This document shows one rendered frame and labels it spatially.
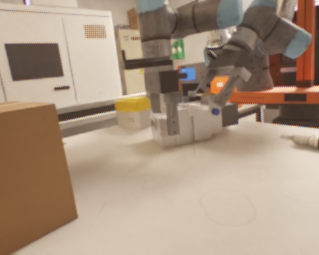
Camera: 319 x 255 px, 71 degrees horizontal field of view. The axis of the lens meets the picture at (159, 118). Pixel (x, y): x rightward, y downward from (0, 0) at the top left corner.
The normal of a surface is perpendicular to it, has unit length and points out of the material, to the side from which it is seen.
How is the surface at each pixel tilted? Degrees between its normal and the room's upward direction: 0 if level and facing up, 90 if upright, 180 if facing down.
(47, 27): 90
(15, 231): 90
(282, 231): 0
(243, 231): 0
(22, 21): 90
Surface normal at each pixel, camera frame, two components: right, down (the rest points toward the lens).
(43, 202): 0.70, 0.07
